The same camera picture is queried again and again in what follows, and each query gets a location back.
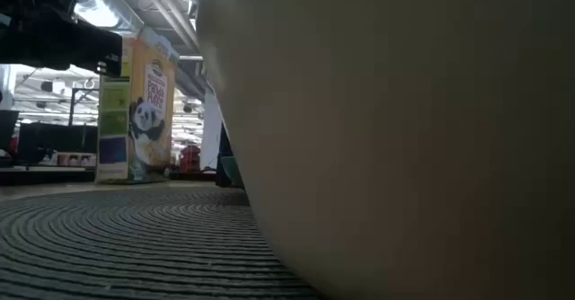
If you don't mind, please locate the panda cereal box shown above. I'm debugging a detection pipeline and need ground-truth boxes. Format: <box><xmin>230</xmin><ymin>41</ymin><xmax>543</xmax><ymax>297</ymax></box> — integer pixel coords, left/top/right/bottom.
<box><xmin>93</xmin><ymin>25</ymin><xmax>181</xmax><ymax>185</ymax></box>

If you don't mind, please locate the ceiling light strip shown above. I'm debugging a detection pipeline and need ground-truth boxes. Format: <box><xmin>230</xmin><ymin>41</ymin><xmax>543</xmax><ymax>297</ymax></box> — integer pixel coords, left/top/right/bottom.
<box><xmin>74</xmin><ymin>0</ymin><xmax>120</xmax><ymax>28</ymax></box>

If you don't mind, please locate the black monitor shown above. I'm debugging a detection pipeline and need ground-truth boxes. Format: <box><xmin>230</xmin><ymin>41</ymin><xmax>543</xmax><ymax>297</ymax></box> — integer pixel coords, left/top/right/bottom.
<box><xmin>0</xmin><ymin>110</ymin><xmax>20</xmax><ymax>153</ymax></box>

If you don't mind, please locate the row of small boxes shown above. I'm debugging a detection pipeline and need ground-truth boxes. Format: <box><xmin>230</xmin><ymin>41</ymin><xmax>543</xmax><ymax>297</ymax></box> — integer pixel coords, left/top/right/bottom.
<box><xmin>56</xmin><ymin>152</ymin><xmax>97</xmax><ymax>167</ymax></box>

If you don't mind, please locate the red cabinet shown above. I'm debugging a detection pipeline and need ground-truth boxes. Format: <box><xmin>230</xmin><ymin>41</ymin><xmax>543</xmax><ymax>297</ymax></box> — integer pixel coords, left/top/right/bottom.
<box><xmin>179</xmin><ymin>145</ymin><xmax>202</xmax><ymax>173</ymax></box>

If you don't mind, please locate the grey woven round placemat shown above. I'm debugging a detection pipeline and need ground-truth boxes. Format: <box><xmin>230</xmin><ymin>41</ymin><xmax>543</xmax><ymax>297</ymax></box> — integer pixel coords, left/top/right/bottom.
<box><xmin>0</xmin><ymin>187</ymin><xmax>324</xmax><ymax>300</ymax></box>

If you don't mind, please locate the green plate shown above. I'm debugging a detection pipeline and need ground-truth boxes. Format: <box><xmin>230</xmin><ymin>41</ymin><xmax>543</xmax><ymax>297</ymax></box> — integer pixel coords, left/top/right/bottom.
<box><xmin>219</xmin><ymin>155</ymin><xmax>246</xmax><ymax>189</ymax></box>

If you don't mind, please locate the cream ceramic bowl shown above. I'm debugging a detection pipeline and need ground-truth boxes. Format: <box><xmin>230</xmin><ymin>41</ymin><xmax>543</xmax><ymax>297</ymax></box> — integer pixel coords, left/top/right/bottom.
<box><xmin>196</xmin><ymin>0</ymin><xmax>575</xmax><ymax>300</ymax></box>

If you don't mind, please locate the black metal table frame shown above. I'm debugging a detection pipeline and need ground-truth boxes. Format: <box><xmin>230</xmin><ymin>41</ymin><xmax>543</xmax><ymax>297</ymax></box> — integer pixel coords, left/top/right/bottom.
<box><xmin>0</xmin><ymin>167</ymin><xmax>96</xmax><ymax>187</ymax></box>

